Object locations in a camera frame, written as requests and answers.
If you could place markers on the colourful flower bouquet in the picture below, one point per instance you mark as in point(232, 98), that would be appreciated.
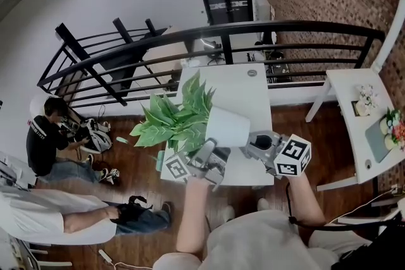
point(395, 129)

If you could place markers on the white square table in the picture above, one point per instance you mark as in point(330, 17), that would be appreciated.
point(246, 88)

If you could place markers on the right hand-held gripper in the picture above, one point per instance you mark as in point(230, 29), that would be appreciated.
point(291, 155)

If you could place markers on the white pipe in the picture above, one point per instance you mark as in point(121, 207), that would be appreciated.
point(389, 38)

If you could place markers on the white flower pot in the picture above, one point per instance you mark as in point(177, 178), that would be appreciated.
point(228, 126)

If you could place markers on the black bag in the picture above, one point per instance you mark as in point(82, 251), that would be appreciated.
point(133, 210)

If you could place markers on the person's grey shirt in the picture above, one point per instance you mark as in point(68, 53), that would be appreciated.
point(259, 243)

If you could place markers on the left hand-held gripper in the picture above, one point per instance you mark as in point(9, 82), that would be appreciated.
point(177, 167)

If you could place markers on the white power strip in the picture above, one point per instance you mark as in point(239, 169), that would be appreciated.
point(105, 256)

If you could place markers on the black metal railing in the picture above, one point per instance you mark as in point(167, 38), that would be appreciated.
point(221, 31)

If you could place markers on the white long side table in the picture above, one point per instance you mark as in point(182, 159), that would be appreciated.
point(354, 123)

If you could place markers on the black office chair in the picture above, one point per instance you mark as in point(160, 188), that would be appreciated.
point(215, 55)

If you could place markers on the green artificial leafy plant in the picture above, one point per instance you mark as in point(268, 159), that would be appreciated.
point(177, 123)

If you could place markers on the person's left forearm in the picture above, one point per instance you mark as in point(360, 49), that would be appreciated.
point(193, 215)

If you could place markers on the white flowers in box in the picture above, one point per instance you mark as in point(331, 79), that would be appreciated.
point(366, 99)

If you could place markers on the small light green object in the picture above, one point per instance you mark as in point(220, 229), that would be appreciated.
point(122, 139)

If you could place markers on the person's white shoe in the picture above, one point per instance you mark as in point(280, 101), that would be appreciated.
point(228, 213)
point(262, 204)

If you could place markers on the person's right forearm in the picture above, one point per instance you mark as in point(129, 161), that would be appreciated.
point(305, 199)

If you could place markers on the round grey table grommet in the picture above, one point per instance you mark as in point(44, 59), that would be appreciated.
point(252, 73)

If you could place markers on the white and black backpack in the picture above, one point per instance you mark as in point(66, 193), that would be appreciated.
point(98, 136)

